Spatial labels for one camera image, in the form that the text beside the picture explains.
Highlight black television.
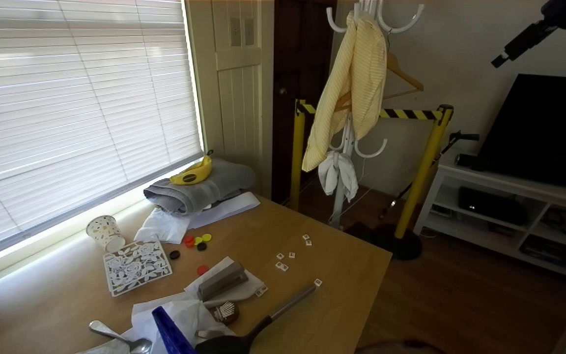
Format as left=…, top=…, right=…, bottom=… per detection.
left=477, top=73, right=566, bottom=195

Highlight thin black rod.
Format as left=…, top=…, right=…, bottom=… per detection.
left=386, top=130, right=481, bottom=213

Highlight small black speaker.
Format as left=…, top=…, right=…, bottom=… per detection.
left=455, top=152, right=487, bottom=172

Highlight yellow black striped barrier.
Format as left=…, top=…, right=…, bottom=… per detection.
left=286, top=97, right=455, bottom=262

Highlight white coat rack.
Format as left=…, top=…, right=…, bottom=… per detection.
left=323, top=0, right=426, bottom=229

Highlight yellow shirt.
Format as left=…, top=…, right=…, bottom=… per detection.
left=300, top=12, right=388, bottom=174

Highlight black media box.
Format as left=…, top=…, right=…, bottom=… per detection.
left=457, top=185, right=530, bottom=229

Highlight white television stand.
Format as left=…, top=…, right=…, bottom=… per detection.
left=412, top=164, right=566, bottom=288

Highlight small white cloth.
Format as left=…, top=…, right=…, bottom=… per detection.
left=316, top=126, right=359, bottom=205

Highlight dark brown wooden door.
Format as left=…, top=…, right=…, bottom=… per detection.
left=270, top=0, right=337, bottom=205

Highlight white panelled door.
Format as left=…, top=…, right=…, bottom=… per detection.
left=186, top=0, right=276, bottom=195

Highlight yellow banana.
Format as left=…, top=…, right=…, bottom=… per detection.
left=168, top=154, right=213, bottom=187

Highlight grey folded towel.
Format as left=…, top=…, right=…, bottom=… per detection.
left=141, top=158, right=259, bottom=219

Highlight grey stapler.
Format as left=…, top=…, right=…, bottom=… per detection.
left=194, top=262, right=251, bottom=303

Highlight small grey metal object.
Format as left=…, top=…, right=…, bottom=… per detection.
left=211, top=299, right=239, bottom=325

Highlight white paper sheet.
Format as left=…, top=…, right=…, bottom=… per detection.
left=133, top=191, right=263, bottom=246

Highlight metal bolt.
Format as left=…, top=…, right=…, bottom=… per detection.
left=192, top=282, right=318, bottom=354

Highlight grey crumpled cloth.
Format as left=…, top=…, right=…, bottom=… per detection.
left=127, top=254, right=268, bottom=354

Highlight blue game grid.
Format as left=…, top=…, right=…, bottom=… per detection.
left=149, top=305, right=198, bottom=354

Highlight patterned paper cup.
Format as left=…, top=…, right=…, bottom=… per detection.
left=84, top=215, right=127, bottom=254

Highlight white window blinds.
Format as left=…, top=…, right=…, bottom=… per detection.
left=0, top=0, right=202, bottom=258

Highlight silver spoon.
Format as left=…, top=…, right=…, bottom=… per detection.
left=86, top=319, right=152, bottom=353

